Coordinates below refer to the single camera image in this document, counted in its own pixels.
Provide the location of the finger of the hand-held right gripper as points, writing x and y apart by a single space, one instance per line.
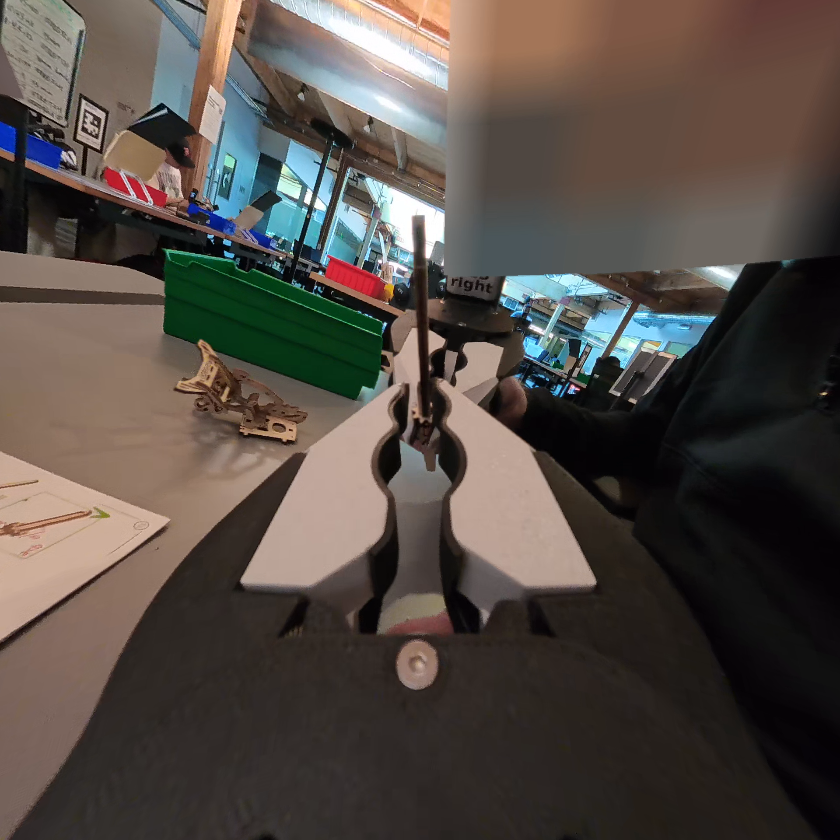
479 371
407 361

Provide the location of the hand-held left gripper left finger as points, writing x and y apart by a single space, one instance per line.
321 518

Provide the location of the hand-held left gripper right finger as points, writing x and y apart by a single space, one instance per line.
518 525

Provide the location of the long wooden shaft with collars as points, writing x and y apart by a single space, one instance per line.
421 315

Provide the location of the partly built wooden model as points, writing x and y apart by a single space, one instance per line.
243 400

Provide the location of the person's right forearm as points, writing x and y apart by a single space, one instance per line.
584 426

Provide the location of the person's right hand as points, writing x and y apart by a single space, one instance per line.
508 401

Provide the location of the red plastic bin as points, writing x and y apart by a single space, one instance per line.
131 187
354 275

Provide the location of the green plastic bin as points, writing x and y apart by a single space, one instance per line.
262 321

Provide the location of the instruction booklet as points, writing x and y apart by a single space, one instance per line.
59 544

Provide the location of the white paper notice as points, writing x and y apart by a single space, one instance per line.
212 113

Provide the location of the cardboard light box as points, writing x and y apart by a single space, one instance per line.
141 148

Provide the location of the long work table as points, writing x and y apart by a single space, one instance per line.
72 180

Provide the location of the framed marker sign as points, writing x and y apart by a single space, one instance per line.
91 123

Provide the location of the blue plastic bin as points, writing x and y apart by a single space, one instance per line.
29 148

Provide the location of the whiteboard with handwriting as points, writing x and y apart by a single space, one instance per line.
39 59

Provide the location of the wall poster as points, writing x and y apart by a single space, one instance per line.
227 177

